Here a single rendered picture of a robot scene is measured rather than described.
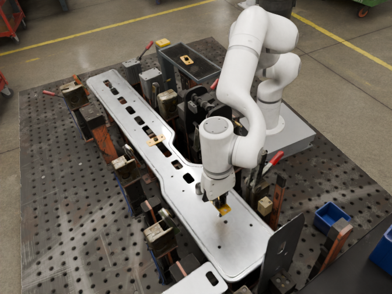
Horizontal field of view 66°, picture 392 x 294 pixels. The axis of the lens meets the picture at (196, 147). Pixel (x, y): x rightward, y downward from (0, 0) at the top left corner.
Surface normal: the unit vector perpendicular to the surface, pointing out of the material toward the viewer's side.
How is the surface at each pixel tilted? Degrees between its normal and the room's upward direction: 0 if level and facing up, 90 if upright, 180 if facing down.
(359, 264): 0
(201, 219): 0
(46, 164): 0
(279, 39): 78
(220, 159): 92
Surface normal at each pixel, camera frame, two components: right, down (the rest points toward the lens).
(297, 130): -0.10, -0.68
